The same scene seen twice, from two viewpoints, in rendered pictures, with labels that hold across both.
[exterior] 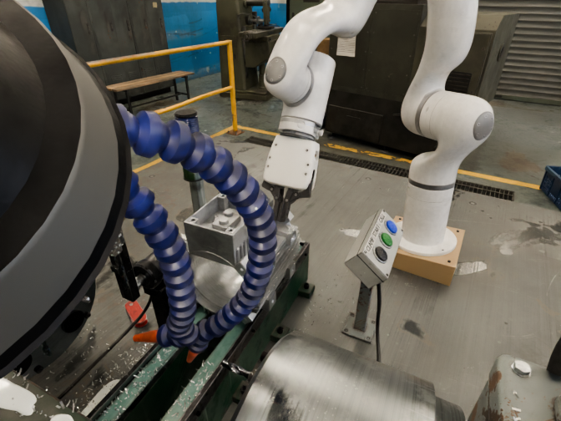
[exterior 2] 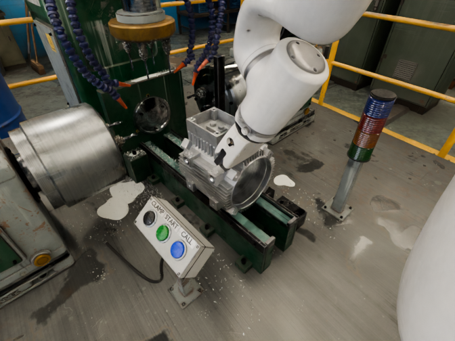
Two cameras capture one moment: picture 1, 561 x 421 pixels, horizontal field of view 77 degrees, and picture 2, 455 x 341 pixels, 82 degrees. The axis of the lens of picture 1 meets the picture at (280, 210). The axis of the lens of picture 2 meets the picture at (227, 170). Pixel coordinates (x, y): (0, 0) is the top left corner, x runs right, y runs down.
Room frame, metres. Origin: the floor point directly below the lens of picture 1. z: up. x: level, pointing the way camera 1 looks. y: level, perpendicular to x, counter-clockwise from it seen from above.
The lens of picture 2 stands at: (0.80, -0.45, 1.49)
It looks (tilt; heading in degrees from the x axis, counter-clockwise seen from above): 40 degrees down; 111
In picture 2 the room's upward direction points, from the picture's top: straight up
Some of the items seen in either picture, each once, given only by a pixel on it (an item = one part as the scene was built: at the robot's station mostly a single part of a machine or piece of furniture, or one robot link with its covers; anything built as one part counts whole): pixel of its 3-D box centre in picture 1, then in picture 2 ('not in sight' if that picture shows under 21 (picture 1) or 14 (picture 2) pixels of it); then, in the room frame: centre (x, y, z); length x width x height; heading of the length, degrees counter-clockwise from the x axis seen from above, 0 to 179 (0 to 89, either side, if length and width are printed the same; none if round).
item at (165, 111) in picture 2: not in sight; (153, 116); (0.23, 0.26, 1.02); 0.15 x 0.02 x 0.15; 64
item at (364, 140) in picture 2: not in sight; (366, 135); (0.93, 0.25, 1.10); 0.06 x 0.06 x 0.04
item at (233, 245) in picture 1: (227, 228); (215, 132); (0.55, 0.10, 1.11); 0.12 x 0.11 x 0.07; 155
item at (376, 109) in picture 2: (187, 123); (378, 105); (0.93, 0.25, 1.19); 0.06 x 0.06 x 0.04
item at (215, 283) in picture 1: (241, 255); (226, 166); (0.58, 0.08, 1.02); 0.20 x 0.19 x 0.19; 155
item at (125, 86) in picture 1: (154, 93); not in sight; (5.37, 1.87, 0.22); 1.40 x 0.33 x 0.43; 147
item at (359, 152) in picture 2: (193, 169); (361, 149); (0.93, 0.25, 1.05); 0.06 x 0.06 x 0.04
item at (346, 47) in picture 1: (346, 39); not in sight; (4.00, -0.67, 1.08); 0.22 x 0.02 x 0.31; 49
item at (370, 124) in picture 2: not in sight; (372, 120); (0.93, 0.25, 1.14); 0.06 x 0.06 x 0.04
